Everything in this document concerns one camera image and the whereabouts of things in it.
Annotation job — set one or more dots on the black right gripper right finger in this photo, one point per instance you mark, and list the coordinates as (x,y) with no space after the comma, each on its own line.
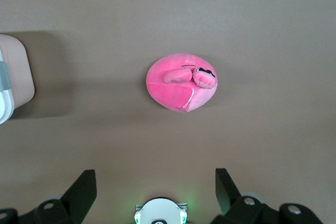
(231,203)

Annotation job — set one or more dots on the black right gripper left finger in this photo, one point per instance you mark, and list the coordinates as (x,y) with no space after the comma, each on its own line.
(78,197)

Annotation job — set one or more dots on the pink plush toy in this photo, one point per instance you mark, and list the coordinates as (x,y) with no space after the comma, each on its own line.
(173,87)

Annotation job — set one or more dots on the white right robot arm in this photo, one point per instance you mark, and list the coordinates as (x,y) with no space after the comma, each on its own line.
(161,211)

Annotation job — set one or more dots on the clear plastic bin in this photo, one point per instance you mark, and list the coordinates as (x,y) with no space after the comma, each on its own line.
(21,77)

